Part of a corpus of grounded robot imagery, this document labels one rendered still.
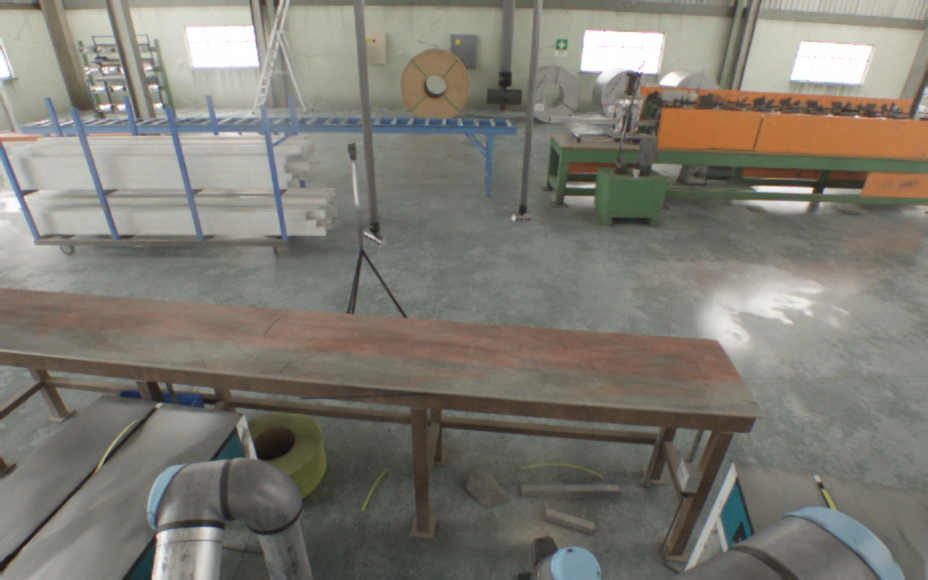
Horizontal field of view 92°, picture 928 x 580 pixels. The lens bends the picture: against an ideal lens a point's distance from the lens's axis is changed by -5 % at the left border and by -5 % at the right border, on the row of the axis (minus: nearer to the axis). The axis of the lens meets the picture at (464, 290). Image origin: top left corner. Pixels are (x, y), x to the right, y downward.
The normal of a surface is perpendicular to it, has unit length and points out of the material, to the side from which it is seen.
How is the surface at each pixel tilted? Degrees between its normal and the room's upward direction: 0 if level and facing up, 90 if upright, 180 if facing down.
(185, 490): 26
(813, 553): 5
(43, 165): 90
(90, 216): 90
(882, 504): 0
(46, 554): 0
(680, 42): 90
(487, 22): 90
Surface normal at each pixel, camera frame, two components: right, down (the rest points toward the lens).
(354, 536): 0.02, -0.88
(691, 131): 0.01, 0.48
